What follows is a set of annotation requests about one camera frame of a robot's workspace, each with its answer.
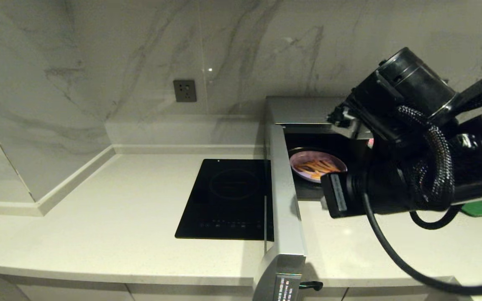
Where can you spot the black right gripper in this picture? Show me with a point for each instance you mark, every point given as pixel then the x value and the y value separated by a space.
pixel 396 138

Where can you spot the purple plate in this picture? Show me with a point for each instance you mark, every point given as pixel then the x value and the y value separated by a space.
pixel 308 158

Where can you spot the black induction cooktop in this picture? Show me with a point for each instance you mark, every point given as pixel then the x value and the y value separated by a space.
pixel 224 200

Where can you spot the grey single wall socket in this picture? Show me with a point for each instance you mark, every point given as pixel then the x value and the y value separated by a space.
pixel 184 90

